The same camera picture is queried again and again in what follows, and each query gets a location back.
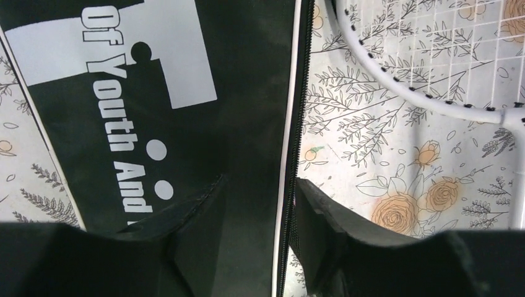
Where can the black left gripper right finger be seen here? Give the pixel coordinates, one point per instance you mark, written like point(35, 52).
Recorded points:
point(344, 254)

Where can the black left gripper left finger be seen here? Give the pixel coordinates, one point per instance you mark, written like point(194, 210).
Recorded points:
point(171, 253)

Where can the black racket cover bag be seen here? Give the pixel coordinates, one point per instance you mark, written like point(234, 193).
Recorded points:
point(144, 103)

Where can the white racket black handle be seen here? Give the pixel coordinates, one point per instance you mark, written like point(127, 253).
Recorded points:
point(461, 59)

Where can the floral table mat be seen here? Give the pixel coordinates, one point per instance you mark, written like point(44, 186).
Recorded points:
point(411, 171)

